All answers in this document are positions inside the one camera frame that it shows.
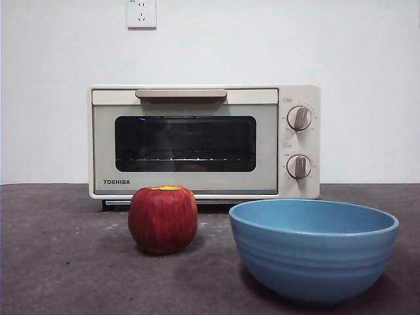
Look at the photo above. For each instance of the red apple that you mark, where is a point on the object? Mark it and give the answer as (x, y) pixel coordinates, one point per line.
(162, 223)

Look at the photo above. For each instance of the blue ribbed bowl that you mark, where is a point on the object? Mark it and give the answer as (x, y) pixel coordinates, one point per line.
(311, 262)

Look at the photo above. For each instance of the beige round oven knob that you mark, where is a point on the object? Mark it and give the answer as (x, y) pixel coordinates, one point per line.
(299, 118)
(298, 166)

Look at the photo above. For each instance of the silver oven crumb tray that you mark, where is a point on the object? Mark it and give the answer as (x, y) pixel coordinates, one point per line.
(115, 202)

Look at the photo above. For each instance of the cream Toshiba toaster oven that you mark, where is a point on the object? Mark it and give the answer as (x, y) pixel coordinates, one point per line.
(315, 98)

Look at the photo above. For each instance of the white wall socket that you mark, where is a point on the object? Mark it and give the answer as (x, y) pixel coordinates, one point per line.
(141, 16)

